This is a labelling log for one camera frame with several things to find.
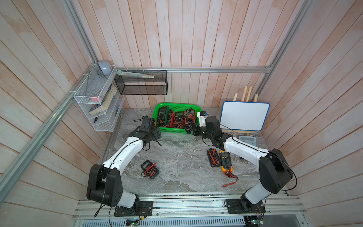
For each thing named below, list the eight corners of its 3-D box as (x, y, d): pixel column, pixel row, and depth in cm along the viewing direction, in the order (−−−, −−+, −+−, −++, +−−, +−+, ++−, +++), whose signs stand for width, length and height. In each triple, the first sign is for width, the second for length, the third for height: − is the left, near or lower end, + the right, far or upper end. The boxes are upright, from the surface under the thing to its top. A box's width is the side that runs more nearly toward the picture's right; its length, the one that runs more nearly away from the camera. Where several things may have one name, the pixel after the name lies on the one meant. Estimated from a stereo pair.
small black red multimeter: (140, 178, 85) (138, 176, 82) (143, 163, 92) (141, 160, 88) (158, 178, 85) (157, 176, 82) (159, 163, 92) (158, 160, 88)
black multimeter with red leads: (209, 167, 90) (210, 164, 86) (206, 151, 97) (208, 148, 94) (219, 167, 90) (221, 164, 86) (216, 151, 97) (218, 148, 94)
